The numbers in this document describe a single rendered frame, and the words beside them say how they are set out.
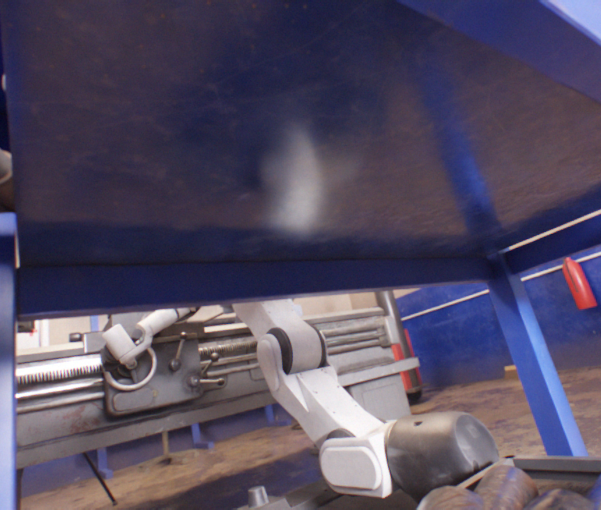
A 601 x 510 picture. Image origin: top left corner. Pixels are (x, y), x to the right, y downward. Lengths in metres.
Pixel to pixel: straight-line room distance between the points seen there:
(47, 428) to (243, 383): 0.87
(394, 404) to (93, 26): 2.67
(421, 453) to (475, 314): 4.66
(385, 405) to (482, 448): 1.89
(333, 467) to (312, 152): 0.78
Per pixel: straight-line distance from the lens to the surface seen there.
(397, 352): 4.44
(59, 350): 2.08
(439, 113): 0.39
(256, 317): 1.29
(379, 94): 0.34
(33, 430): 2.07
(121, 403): 1.91
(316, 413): 1.10
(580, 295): 4.70
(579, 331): 4.95
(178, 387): 1.98
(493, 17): 0.22
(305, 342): 1.17
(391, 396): 2.77
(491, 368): 5.49
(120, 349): 1.49
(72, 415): 2.08
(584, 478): 0.79
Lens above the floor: 0.48
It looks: 17 degrees up
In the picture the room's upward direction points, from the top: 13 degrees counter-clockwise
